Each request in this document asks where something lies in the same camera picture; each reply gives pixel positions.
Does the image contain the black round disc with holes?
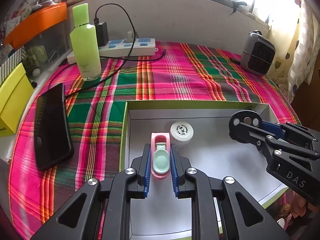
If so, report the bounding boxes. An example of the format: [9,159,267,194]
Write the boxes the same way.
[228,110,263,144]

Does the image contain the brown walnut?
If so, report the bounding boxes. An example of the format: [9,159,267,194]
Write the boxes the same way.
[278,203,291,218]

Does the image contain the yellow shoe box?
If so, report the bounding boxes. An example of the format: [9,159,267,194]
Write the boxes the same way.
[0,63,34,137]

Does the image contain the black charging cable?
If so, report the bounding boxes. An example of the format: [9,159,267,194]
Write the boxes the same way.
[47,3,167,100]

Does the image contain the striped grey white box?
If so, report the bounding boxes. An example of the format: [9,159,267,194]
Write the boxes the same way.
[0,46,26,85]

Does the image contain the green white cardboard tray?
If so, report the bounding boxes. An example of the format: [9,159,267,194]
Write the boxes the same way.
[120,100,287,239]

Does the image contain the black charger plug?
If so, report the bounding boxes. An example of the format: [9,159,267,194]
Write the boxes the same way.
[94,17,109,47]

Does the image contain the heart pattern curtain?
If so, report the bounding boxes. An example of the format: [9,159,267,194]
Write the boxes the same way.
[267,0,319,102]

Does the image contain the orange plastic tray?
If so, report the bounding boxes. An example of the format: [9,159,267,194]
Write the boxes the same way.
[3,2,68,50]

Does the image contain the pink clip with mint pad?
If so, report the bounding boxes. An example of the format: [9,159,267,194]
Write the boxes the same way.
[151,133,170,180]

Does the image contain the grey small heater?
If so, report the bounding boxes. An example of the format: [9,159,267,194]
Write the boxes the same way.
[240,30,276,76]

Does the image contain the green lotion bottle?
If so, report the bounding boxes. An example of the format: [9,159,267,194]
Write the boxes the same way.
[70,3,101,81]

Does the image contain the white round jar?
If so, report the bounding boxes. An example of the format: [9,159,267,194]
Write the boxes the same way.
[170,121,194,145]

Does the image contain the black clip on windowsill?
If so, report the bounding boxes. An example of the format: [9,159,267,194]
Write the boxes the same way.
[231,1,247,15]

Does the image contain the plaid pink green tablecloth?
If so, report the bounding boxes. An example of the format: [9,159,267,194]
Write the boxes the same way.
[9,42,299,239]

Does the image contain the white blue power strip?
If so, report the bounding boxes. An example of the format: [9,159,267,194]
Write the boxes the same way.
[67,37,159,65]

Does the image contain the black smartphone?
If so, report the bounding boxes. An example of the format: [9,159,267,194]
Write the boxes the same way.
[34,83,74,171]

